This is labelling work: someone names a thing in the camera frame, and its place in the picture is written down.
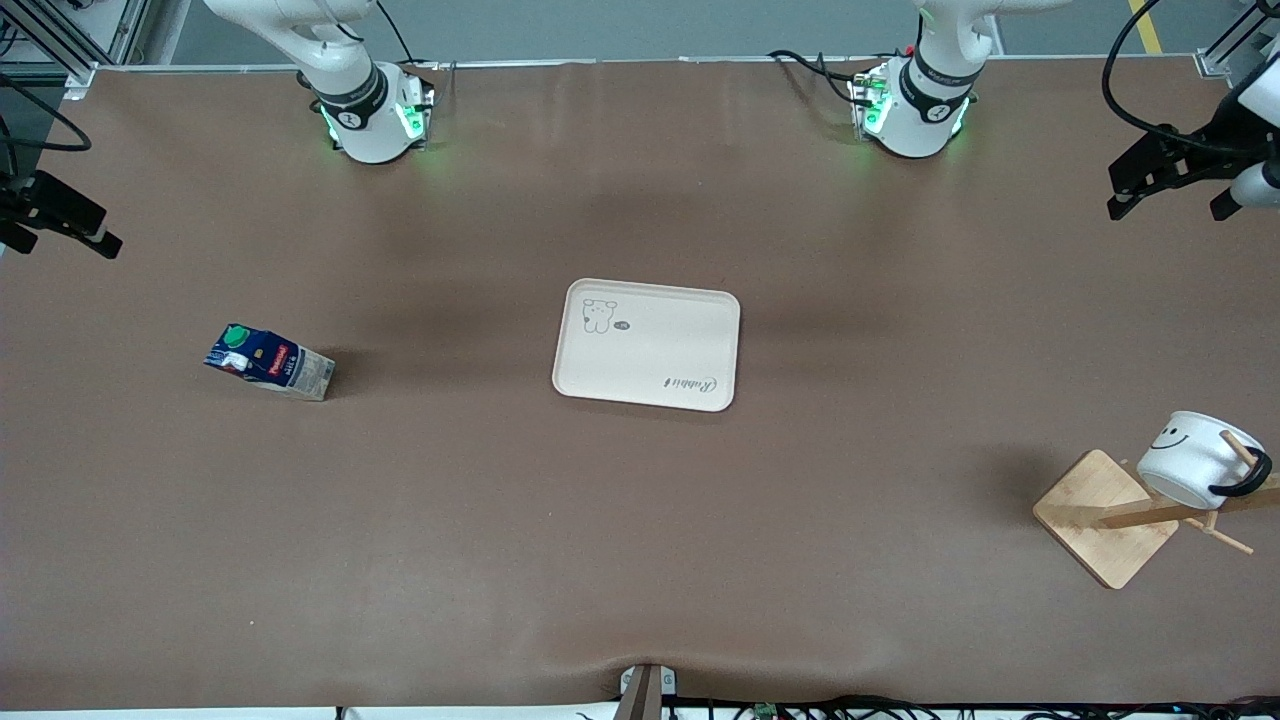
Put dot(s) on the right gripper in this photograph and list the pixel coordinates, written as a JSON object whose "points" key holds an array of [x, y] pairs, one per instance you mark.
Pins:
{"points": [[22, 203]]}

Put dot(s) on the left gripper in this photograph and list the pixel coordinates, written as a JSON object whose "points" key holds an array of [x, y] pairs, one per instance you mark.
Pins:
{"points": [[1210, 145]]}

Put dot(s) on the blue milk carton green cap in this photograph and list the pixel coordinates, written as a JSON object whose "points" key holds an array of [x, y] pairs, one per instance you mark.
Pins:
{"points": [[270, 365]]}

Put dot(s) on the wooden cup stand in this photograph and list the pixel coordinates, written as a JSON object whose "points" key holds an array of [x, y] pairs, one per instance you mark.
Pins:
{"points": [[1100, 520]]}

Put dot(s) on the cream plastic tray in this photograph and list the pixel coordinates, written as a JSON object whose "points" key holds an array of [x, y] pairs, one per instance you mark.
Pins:
{"points": [[650, 360]]}

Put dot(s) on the yellow floor tape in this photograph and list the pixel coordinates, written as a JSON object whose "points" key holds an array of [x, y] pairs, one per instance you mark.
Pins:
{"points": [[1152, 35]]}

